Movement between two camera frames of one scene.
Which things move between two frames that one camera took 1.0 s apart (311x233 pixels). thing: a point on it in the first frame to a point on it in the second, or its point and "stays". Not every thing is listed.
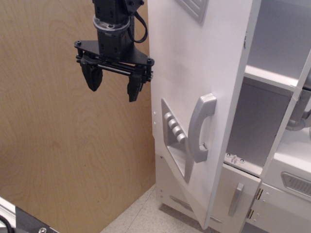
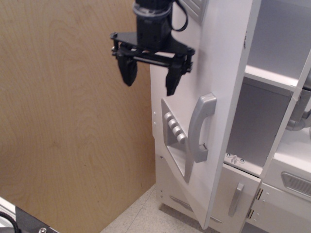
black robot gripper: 114,49 to 153,42
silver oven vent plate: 296,184 stays
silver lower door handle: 238,191 stays
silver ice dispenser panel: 175,140 stays
